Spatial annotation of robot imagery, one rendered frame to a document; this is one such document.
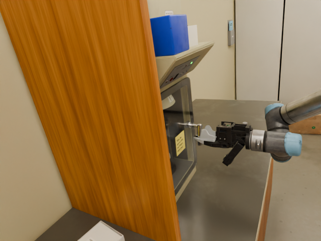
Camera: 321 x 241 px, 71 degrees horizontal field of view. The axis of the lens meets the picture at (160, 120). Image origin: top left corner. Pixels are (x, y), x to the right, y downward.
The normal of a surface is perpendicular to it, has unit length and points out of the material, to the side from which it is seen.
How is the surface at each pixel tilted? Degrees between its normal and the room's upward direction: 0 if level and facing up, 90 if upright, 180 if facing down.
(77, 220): 0
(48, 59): 90
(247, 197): 0
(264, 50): 90
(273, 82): 90
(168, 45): 90
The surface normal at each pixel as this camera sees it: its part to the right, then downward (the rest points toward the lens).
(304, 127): -0.39, 0.50
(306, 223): -0.14, -0.92
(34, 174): 0.86, 0.07
